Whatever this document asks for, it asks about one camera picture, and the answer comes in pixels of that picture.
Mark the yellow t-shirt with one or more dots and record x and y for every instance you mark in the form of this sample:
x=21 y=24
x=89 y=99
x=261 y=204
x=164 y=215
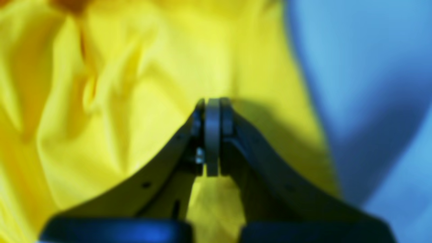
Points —
x=92 y=89

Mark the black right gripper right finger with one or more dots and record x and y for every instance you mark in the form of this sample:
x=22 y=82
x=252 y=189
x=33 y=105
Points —
x=271 y=190

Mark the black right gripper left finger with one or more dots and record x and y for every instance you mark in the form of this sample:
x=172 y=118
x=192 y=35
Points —
x=162 y=188

